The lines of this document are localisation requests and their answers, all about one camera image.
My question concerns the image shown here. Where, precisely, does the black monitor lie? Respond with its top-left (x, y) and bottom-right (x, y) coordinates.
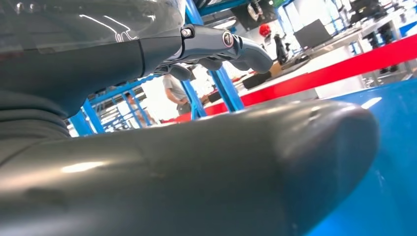
top-left (293, 19), bottom-right (333, 50)

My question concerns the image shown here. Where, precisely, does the blue steel shelf rack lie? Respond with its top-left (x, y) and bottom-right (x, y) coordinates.
top-left (68, 75), bottom-right (209, 138)
top-left (184, 0), bottom-right (417, 236)

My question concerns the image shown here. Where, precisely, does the person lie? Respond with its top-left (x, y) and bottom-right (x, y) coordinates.
top-left (124, 92), bottom-right (157, 126)
top-left (162, 74), bottom-right (193, 116)

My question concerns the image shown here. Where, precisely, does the red barrier belt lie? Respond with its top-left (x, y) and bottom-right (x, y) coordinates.
top-left (161, 34), bottom-right (417, 124)

